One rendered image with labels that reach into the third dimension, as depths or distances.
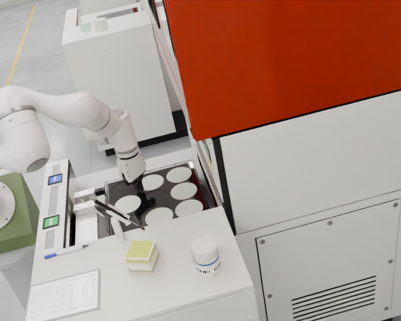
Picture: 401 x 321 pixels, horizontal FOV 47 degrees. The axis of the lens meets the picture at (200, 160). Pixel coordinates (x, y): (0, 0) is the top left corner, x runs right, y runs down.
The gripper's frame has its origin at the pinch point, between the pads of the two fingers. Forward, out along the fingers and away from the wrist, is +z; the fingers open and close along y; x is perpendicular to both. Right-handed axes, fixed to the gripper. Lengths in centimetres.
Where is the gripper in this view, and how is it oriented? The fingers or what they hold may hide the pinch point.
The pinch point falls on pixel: (138, 186)
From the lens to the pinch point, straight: 176.7
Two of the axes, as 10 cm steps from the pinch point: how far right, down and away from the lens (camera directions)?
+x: 7.9, 2.3, -5.7
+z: 1.7, 8.1, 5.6
